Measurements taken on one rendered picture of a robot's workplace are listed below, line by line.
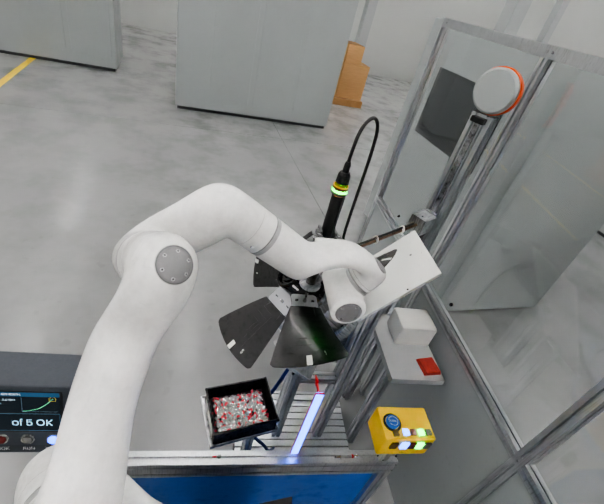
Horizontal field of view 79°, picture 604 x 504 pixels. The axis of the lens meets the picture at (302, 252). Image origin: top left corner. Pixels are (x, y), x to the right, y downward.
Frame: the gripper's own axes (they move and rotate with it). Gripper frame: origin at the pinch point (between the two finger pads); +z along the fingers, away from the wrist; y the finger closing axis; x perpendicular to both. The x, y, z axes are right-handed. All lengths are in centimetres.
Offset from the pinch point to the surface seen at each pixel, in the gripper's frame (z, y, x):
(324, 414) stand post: 8, 31, -115
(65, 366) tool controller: -33, -61, -22
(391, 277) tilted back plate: 10.2, 33.1, -22.6
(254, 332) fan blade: -0.1, -14.6, -45.8
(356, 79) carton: 788, 229, -97
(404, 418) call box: -35, 29, -39
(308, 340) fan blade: -17.6, -1.2, -27.3
